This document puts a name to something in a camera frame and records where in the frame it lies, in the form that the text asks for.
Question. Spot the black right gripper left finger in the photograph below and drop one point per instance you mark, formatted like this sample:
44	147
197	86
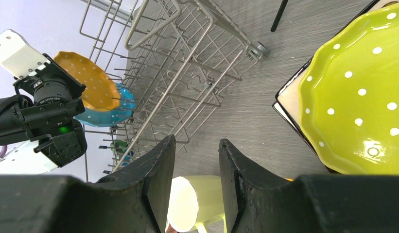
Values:
133	199

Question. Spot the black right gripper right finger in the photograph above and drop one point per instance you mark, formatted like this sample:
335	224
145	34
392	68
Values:
259	201

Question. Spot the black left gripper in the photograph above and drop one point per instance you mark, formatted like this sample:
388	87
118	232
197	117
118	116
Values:
43	110

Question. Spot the orange polka dot plate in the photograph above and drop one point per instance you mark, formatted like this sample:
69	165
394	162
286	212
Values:
101	93

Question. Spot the square floral plate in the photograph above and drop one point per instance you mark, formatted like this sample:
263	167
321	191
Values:
287	98

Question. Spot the green polka dot plate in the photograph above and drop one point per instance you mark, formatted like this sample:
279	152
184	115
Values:
349	96

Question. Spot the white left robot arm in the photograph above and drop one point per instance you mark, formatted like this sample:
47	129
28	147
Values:
19	158

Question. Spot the yellow green mug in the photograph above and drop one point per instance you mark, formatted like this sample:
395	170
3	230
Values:
195	202

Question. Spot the blue green toy blocks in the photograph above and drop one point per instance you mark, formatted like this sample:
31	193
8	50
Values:
118	148

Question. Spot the grey wire dish rack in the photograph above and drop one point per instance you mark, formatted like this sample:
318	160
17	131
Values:
176	57

